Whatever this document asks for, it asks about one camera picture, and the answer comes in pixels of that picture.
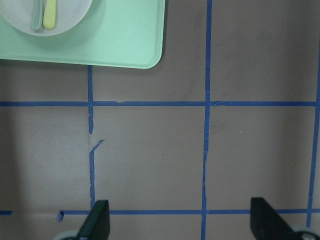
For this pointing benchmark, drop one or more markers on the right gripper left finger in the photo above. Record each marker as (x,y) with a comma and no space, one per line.
(97,224)

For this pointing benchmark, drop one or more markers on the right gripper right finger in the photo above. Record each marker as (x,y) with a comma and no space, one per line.
(266,223)

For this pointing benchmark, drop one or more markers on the yellow plastic fork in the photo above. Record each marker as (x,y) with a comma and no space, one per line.
(50,14)

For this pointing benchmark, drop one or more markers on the white round plate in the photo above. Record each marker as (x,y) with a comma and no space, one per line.
(18,13)

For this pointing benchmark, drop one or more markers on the light green tray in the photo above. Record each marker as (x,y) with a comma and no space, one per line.
(114,33)

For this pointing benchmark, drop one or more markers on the pale green spoon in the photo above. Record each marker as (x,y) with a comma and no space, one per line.
(37,16)

